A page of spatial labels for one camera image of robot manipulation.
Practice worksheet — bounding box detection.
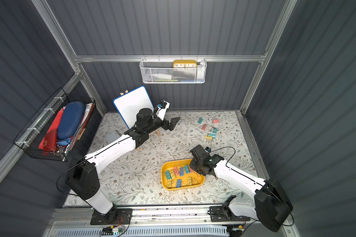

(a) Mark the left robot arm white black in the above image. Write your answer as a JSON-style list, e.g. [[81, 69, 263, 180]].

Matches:
[[65, 106, 181, 216]]

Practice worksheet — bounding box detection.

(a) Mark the blue oval case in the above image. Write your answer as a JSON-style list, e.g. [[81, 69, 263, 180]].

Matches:
[[57, 101, 86, 140]]

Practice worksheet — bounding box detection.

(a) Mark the red folder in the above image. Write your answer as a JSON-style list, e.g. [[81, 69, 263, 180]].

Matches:
[[38, 107, 65, 152]]

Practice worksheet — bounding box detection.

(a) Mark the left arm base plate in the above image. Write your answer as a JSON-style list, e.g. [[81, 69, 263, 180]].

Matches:
[[90, 207, 133, 226]]

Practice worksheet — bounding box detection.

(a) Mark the wooden easel stand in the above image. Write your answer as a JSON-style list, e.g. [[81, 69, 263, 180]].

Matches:
[[120, 90, 161, 151]]

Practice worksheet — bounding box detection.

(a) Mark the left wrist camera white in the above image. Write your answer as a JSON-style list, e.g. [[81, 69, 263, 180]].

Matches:
[[154, 100, 170, 120]]

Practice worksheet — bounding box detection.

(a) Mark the white wire wall basket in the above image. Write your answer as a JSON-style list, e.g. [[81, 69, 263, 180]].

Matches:
[[139, 58, 207, 84]]

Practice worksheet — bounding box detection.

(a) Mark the small whiteboard blue frame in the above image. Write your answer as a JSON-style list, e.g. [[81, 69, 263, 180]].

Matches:
[[113, 86, 154, 128]]

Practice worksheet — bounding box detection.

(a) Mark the yellow plastic storage tray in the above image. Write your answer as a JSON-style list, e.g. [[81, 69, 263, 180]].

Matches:
[[161, 159, 205, 191]]

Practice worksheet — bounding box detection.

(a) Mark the yellow clock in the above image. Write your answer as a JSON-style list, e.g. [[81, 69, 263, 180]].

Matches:
[[173, 59, 197, 69]]

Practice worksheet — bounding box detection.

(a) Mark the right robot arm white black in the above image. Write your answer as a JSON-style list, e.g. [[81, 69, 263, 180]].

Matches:
[[189, 145, 293, 232]]

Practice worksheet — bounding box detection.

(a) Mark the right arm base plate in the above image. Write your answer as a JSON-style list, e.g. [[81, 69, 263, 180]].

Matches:
[[207, 206, 251, 222]]

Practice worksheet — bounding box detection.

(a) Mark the translucent small plastic box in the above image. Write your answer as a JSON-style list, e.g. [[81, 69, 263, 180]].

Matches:
[[105, 131, 121, 144]]

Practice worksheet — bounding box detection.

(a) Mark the black wire side basket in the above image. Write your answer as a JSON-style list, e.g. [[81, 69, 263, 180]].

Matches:
[[13, 90, 101, 162]]

